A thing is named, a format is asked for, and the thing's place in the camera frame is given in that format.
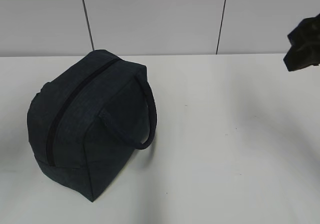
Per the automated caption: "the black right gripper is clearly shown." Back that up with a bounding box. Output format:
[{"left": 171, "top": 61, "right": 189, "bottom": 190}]
[{"left": 283, "top": 15, "right": 320, "bottom": 72}]

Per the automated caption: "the dark blue lunch bag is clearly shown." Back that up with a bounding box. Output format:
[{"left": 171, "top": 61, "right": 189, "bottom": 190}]
[{"left": 27, "top": 49, "right": 157, "bottom": 202}]

